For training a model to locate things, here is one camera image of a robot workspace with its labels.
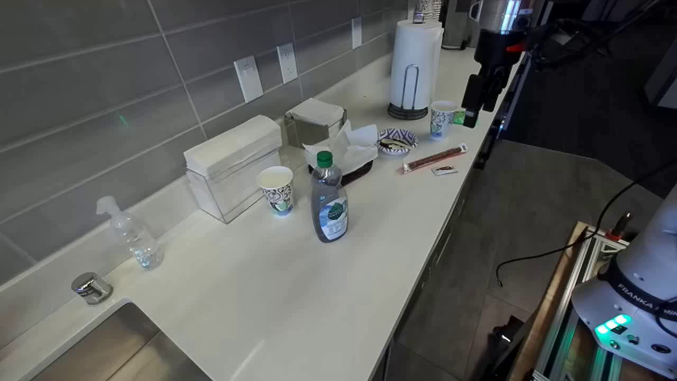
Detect clear spray bottle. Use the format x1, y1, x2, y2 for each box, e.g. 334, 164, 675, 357
95, 195, 165, 273

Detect black wire towel holder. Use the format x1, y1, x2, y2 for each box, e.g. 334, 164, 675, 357
385, 61, 435, 123

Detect dish soap bottle green cap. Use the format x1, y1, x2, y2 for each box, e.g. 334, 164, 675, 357
309, 148, 351, 245

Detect grey napkin holder box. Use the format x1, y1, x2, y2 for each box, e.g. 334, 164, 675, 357
283, 95, 350, 148

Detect white napkin dispenser box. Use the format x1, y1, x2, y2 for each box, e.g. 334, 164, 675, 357
182, 114, 283, 226

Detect small red black tool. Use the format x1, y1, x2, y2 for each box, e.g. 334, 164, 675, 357
612, 209, 635, 239

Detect patterned paper cup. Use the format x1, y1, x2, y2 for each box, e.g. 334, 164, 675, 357
428, 100, 460, 143
256, 166, 297, 219

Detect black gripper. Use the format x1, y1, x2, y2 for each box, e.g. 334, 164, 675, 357
461, 65, 512, 132

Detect small patterned bowl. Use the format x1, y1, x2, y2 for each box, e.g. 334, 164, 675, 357
378, 127, 419, 160

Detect metal counter fitting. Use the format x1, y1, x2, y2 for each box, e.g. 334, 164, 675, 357
71, 271, 117, 307

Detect thick black cable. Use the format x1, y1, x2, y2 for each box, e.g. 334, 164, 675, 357
493, 160, 677, 289

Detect white paper towel roll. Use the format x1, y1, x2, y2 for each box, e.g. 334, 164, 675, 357
390, 20, 447, 114

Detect wooden robot stand frame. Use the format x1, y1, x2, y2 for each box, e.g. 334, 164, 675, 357
506, 220, 631, 381

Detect long orange stick object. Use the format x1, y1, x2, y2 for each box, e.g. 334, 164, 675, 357
401, 144, 469, 177

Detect white napkins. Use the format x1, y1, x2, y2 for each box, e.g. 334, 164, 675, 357
303, 123, 381, 177

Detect white wall outlet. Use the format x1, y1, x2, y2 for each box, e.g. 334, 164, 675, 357
233, 56, 264, 104
350, 18, 367, 52
275, 43, 300, 85

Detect steel sink basin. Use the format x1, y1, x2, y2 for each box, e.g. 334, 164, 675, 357
27, 298, 215, 381

